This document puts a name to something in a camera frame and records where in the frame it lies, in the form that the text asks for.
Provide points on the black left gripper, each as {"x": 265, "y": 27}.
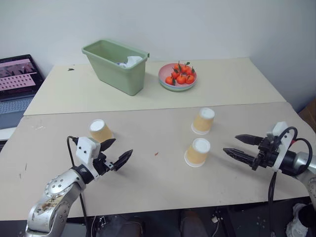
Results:
{"x": 101, "y": 165}

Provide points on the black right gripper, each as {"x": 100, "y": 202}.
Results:
{"x": 266, "y": 153}

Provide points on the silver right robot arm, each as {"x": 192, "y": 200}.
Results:
{"x": 302, "y": 159}

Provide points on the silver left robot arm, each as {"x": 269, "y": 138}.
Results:
{"x": 59, "y": 187}

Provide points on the crumpled white paper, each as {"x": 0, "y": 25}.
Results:
{"x": 132, "y": 60}

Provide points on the yellow paper cup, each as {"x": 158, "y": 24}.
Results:
{"x": 203, "y": 122}
{"x": 197, "y": 153}
{"x": 100, "y": 130}

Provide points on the brown cardboard box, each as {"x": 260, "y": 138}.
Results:
{"x": 309, "y": 113}

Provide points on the white plug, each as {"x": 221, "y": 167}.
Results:
{"x": 215, "y": 219}

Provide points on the green plastic bin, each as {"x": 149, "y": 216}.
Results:
{"x": 116, "y": 74}

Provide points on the small orange with leaf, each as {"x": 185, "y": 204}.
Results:
{"x": 175, "y": 74}
{"x": 189, "y": 79}
{"x": 169, "y": 80}
{"x": 181, "y": 79}
{"x": 190, "y": 71}
{"x": 183, "y": 69}
{"x": 177, "y": 67}

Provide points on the light green plate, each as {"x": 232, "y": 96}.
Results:
{"x": 177, "y": 88}

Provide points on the white plastic bag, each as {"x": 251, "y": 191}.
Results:
{"x": 295, "y": 222}

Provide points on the pink plate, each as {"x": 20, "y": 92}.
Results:
{"x": 164, "y": 72}

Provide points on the small black scrap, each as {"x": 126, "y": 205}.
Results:
{"x": 70, "y": 69}

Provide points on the grey open laptop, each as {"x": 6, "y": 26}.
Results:
{"x": 14, "y": 74}

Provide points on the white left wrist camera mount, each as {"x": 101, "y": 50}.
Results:
{"x": 85, "y": 150}

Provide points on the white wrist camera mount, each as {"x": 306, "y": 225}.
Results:
{"x": 85, "y": 150}
{"x": 279, "y": 128}

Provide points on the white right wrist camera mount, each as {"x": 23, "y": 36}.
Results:
{"x": 279, "y": 128}

